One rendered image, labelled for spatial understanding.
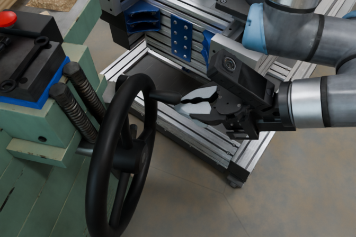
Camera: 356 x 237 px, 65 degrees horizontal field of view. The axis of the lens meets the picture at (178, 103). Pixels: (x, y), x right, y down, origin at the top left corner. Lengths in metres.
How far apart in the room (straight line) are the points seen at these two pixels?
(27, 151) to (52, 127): 0.09
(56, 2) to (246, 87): 0.44
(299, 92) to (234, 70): 0.10
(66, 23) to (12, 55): 0.22
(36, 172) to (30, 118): 0.21
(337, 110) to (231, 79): 0.14
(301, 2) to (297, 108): 0.15
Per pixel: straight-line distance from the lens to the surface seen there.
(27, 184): 0.59
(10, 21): 0.45
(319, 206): 1.45
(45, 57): 0.41
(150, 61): 1.48
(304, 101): 0.42
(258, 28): 0.45
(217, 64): 0.40
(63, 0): 0.67
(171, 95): 0.50
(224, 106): 0.46
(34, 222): 0.66
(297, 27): 0.46
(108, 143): 0.37
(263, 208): 1.36
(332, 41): 0.47
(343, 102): 0.42
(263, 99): 0.44
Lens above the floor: 1.26
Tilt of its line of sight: 54 degrees down
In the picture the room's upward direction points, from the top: straight up
